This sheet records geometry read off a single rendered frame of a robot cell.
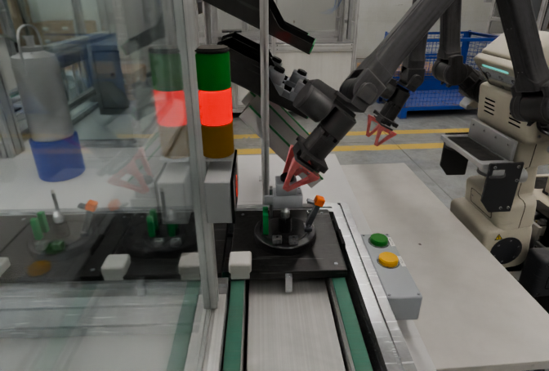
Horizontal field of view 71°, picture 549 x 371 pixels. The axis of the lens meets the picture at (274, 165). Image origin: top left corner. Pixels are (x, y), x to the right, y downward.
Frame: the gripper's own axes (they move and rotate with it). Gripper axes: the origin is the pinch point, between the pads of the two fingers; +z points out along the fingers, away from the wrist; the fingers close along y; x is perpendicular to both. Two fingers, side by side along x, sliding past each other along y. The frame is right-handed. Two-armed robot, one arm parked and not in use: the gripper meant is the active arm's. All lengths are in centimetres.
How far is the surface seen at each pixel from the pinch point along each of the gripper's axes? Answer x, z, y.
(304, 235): 10.0, 6.7, 4.0
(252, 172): 9, 25, -56
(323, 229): 15.5, 5.1, -1.3
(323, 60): 87, -9, -405
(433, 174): 186, 0, -225
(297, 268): 9.4, 9.6, 12.6
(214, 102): -24.2, -12.1, 22.3
